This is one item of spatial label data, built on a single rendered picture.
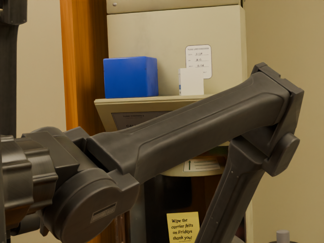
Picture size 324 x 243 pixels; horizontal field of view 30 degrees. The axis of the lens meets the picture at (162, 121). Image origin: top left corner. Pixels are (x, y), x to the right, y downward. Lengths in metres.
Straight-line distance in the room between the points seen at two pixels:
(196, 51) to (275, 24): 0.47
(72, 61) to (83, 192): 0.85
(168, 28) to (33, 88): 0.72
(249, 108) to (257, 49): 1.06
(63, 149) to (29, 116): 1.45
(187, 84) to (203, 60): 0.10
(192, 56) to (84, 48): 0.26
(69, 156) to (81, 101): 0.85
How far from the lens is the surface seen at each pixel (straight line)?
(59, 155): 0.58
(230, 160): 0.94
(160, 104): 1.32
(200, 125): 0.71
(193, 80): 1.33
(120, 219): 1.48
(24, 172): 0.53
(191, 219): 1.44
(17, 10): 1.08
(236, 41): 1.40
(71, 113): 1.41
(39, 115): 2.02
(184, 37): 1.42
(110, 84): 1.35
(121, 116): 1.37
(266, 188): 1.85
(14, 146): 0.54
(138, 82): 1.33
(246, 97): 0.78
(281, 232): 1.34
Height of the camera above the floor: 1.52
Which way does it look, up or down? 3 degrees down
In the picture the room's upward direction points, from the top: 2 degrees counter-clockwise
